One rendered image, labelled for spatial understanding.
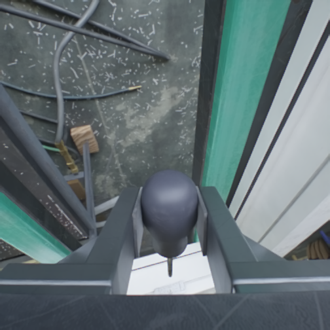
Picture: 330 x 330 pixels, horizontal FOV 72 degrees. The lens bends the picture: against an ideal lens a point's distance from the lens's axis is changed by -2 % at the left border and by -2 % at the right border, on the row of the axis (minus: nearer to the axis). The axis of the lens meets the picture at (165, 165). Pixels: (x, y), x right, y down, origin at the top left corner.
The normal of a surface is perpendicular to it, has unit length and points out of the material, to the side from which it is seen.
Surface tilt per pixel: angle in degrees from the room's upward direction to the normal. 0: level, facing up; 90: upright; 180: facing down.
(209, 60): 90
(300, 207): 90
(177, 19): 0
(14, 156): 0
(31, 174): 0
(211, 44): 90
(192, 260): 90
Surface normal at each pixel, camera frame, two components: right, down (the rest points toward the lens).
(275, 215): -0.97, 0.22
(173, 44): 0.26, 0.76
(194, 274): -0.02, -0.62
